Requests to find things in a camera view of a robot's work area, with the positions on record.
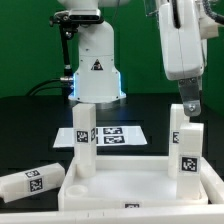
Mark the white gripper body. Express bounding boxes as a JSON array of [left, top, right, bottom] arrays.
[[159, 0, 205, 80]]

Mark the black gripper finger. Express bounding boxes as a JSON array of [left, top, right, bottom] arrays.
[[178, 77, 201, 117]]

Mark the white desk top panel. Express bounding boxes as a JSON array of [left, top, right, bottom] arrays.
[[58, 156, 208, 211]]

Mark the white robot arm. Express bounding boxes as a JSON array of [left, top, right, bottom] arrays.
[[52, 0, 224, 117]]

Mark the white paper with markers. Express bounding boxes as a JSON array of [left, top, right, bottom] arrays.
[[53, 126, 147, 148]]

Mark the white right obstacle bar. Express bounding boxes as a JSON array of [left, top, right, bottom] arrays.
[[200, 158, 224, 204]]

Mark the white obstacle bar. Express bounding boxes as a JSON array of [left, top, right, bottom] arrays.
[[0, 205, 224, 224], [200, 158, 224, 204]]

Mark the white front obstacle bar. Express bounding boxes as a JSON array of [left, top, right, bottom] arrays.
[[0, 205, 224, 224]]

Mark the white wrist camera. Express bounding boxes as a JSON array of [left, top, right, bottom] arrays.
[[199, 12, 219, 39]]

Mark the black camera stand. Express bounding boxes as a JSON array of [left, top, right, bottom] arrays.
[[49, 9, 104, 77]]

